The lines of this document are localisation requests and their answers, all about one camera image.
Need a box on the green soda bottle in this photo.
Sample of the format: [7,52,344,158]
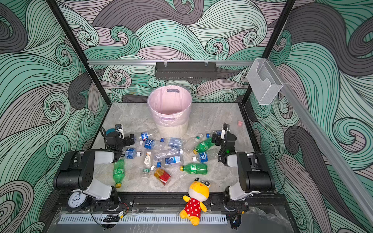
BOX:
[113,159,125,188]
[193,138,215,154]
[180,163,208,175]

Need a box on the Pocari blue label bottle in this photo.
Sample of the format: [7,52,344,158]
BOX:
[192,151,218,163]

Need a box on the clear bottle green band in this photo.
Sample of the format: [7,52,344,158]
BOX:
[183,134,204,153]

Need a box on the white label clear bottle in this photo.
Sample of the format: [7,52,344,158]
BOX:
[144,150,152,168]

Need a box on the green soda bottle front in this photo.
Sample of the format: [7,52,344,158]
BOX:
[180,163,208,175]

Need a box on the small clear green-band bottle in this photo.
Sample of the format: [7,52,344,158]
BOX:
[141,168,151,179]

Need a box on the red yellow tea bottle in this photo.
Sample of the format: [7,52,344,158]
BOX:
[151,166,171,185]

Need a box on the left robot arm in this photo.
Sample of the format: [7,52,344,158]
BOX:
[52,128,135,202]

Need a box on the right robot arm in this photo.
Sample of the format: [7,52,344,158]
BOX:
[211,130,275,202]

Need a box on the white ribbed waste bin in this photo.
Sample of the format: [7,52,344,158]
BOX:
[153,117,189,138]

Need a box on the pink plastic bin liner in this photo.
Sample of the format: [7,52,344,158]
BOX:
[147,85,192,119]

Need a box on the Pepsi label water bottle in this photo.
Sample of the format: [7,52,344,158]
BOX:
[139,131,153,141]

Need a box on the blue Chinese label water bottle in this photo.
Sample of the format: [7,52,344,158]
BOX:
[139,139,165,150]

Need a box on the light blue label bottle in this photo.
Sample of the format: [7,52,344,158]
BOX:
[160,137,183,148]

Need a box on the crushed purple label bottle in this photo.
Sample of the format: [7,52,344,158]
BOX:
[154,148,183,161]

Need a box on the yellow plush toy red dress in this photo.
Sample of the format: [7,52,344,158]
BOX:
[179,178,211,226]

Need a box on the blue mountain label bottle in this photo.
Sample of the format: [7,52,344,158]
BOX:
[156,155,184,168]

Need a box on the black alarm clock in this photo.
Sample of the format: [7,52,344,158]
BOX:
[68,192,88,210]

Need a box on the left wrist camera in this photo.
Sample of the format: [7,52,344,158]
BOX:
[115,124,124,139]

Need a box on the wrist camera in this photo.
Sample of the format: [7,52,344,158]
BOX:
[220,129,229,139]
[115,124,124,139]

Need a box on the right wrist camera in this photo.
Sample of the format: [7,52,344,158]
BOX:
[220,129,229,139]

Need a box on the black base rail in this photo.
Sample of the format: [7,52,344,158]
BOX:
[78,192,290,214]

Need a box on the clear acrylic wall holder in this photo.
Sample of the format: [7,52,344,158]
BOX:
[246,58,283,105]

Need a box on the black wall shelf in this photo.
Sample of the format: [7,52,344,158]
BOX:
[154,63,218,81]

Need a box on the aluminium wall rail right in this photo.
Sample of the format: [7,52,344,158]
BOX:
[265,59,373,223]

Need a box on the aluminium wall rail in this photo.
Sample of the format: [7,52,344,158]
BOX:
[87,59,254,67]
[265,59,373,223]

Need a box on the aluminium wall rail back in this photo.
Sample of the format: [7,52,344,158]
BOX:
[87,59,254,67]

